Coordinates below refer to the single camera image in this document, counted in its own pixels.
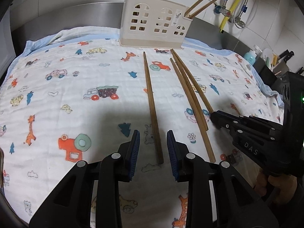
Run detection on person's right hand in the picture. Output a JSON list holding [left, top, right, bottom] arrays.
[[255, 169, 297, 205]]

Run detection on long brown chopstick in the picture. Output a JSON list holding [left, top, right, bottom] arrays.
[[184, 0, 218, 18], [170, 58, 216, 163], [174, 57, 209, 131], [170, 49, 214, 114], [188, 0, 225, 19], [143, 51, 164, 164]]

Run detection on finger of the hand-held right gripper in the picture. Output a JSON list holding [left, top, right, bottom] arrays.
[[210, 110, 283, 130], [228, 123, 283, 143]]

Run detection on cream plastic utensil holder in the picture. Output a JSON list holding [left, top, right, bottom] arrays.
[[118, 0, 188, 49]]

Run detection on metal water valve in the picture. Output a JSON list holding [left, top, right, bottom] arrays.
[[234, 14, 247, 28], [213, 3, 232, 17]]

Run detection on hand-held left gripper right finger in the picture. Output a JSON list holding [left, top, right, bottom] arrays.
[[166, 130, 279, 228]]

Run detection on white rice spatula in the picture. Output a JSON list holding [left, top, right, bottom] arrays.
[[262, 48, 272, 67]]

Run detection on metal braided hoses with valve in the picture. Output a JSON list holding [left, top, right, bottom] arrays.
[[229, 0, 258, 30]]

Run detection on white cartoon printed cloth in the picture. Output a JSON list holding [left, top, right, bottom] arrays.
[[0, 26, 285, 228]]

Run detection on black utensil cup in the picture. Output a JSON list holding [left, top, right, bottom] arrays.
[[253, 57, 282, 86]]

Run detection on kitchen knives on rack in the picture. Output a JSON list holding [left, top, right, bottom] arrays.
[[273, 50, 295, 77]]

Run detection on yellow gas hose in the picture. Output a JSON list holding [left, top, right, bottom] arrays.
[[219, 0, 256, 33]]

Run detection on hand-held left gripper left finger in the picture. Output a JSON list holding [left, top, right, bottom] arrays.
[[28, 130, 140, 228]]

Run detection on teal plastic bottle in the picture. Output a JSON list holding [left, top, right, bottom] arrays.
[[243, 45, 259, 65]]

